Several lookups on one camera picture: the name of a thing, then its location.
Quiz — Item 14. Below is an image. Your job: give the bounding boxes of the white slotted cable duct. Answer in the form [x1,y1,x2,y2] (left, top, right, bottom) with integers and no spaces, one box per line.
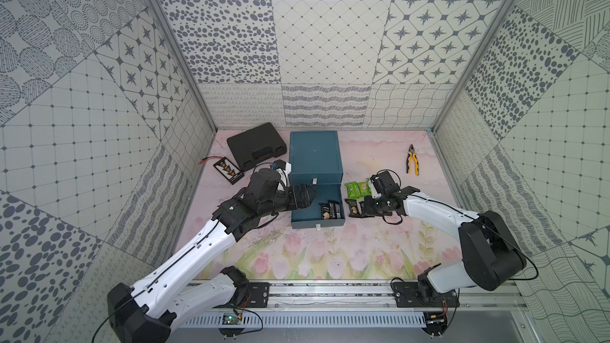
[183,311,426,329]

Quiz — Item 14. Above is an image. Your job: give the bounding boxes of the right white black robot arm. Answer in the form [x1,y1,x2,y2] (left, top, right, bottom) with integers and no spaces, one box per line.
[363,170,533,302]

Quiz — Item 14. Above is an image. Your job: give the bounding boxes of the yellow black pliers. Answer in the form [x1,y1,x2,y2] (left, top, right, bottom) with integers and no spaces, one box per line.
[406,145,419,176]

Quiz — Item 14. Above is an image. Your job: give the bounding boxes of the black plastic case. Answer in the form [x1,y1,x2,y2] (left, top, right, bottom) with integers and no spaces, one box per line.
[227,122,288,172]

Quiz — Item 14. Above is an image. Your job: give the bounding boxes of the teal drawer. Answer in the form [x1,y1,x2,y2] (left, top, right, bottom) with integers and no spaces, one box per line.
[291,184,346,230]

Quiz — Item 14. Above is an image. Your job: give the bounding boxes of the teal plastic drawer cabinet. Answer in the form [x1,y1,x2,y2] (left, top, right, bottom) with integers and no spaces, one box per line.
[288,131,343,185]

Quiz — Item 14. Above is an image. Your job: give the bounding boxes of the black snack packets in drawer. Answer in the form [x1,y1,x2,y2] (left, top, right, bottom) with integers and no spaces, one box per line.
[319,201,342,220]

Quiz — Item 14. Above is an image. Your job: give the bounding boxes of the green circuit board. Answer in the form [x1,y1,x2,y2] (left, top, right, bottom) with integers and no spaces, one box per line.
[221,313,242,328]

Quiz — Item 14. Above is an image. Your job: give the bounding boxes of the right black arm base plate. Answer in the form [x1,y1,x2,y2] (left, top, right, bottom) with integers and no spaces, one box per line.
[390,278,460,309]

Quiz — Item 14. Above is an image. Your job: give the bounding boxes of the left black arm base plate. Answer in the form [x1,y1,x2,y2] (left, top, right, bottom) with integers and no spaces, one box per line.
[216,282,270,309]

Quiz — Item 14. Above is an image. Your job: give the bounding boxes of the aluminium mounting rail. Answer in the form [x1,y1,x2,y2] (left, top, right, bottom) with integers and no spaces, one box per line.
[135,278,527,314]

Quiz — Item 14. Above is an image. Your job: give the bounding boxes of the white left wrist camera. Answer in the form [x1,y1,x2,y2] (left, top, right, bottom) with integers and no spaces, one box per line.
[272,160,292,184]

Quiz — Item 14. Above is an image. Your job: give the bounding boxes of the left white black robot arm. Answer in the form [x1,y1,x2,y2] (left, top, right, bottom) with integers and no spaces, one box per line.
[106,168,317,342]

